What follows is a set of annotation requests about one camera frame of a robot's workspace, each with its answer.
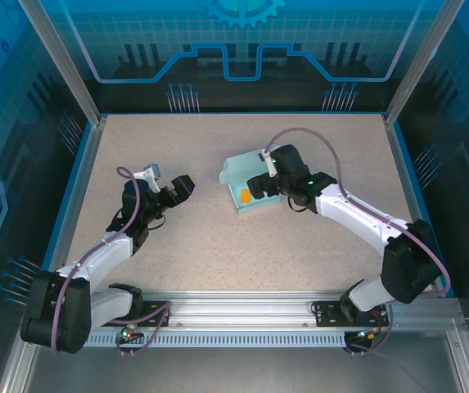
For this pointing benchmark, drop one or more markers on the aluminium right frame post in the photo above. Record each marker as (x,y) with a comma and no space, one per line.
(418,61)

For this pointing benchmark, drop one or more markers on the aluminium rail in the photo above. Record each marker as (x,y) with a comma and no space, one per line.
(238,307)
(75,204)

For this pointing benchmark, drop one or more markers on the small orange yellow block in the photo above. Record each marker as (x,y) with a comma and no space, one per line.
(245,197)

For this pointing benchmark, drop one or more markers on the aluminium left frame post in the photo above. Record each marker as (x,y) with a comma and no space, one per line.
(70,65)

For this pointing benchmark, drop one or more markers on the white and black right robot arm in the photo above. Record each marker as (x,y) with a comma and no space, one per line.
(353,213)

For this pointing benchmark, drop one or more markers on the metal front tray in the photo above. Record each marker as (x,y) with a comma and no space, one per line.
(238,368)

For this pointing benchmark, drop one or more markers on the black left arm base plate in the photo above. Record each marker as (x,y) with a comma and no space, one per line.
(156,308)

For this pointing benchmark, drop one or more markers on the power connector with light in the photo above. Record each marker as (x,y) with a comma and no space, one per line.
(369,335)
(127,333)

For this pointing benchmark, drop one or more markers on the aluminium front rail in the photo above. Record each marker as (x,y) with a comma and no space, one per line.
(238,307)

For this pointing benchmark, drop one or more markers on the right power connector with light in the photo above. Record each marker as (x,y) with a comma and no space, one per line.
(369,335)

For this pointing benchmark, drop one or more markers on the left power connector with light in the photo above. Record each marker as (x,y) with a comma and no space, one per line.
(127,333)

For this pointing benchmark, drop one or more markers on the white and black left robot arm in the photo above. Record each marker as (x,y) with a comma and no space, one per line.
(103,254)

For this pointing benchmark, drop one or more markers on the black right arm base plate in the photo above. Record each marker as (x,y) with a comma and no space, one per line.
(320,319)

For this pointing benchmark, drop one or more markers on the light blue paper box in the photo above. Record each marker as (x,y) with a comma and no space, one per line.
(238,176)

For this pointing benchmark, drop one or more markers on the aluminium frame post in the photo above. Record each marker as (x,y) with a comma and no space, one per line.
(418,61)
(70,65)

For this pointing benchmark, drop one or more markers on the aluminium left side rail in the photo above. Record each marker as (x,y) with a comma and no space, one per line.
(75,204)

